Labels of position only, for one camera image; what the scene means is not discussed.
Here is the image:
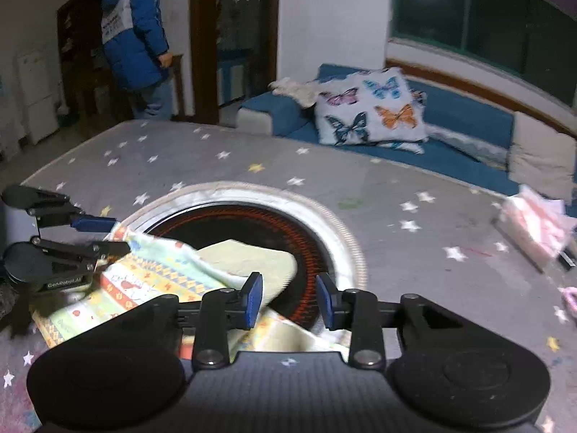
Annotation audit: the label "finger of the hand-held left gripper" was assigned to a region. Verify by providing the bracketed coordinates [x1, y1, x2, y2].
[26, 189, 119, 234]
[29, 236, 132, 276]

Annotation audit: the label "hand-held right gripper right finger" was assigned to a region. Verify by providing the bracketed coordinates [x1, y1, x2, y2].
[316, 273, 449, 369]

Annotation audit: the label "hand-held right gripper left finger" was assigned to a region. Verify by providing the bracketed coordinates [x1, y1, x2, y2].
[135, 272, 264, 371]

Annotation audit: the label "patterned yellow green pants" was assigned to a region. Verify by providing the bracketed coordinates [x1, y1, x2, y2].
[31, 226, 352, 353]

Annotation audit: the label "round black induction cooker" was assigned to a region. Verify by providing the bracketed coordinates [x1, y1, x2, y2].
[143, 205, 340, 331]

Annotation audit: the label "white cabinet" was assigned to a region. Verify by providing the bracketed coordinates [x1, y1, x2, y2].
[17, 45, 60, 145]

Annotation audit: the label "grey star print tablecloth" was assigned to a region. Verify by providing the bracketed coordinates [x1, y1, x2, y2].
[0, 119, 577, 433]

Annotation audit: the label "butterfly print pillow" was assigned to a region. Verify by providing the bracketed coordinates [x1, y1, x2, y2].
[314, 67, 429, 147]

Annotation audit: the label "crumpled cream cloth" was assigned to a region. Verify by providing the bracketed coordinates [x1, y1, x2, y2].
[269, 76, 323, 109]

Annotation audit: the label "blue sofa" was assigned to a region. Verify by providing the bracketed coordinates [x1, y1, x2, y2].
[237, 63, 577, 217]

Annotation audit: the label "pink tissue pack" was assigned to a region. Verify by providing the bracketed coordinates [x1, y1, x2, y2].
[493, 185, 577, 274]

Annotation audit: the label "small pink cloth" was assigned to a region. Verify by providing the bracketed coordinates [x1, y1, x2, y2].
[559, 286, 577, 316]

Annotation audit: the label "beige pillow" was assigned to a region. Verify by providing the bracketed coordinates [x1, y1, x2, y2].
[507, 111, 577, 201]

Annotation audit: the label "dark window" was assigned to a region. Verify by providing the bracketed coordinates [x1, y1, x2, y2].
[390, 0, 577, 109]

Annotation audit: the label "wooden door frame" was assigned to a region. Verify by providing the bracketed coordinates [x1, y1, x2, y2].
[188, 0, 282, 123]

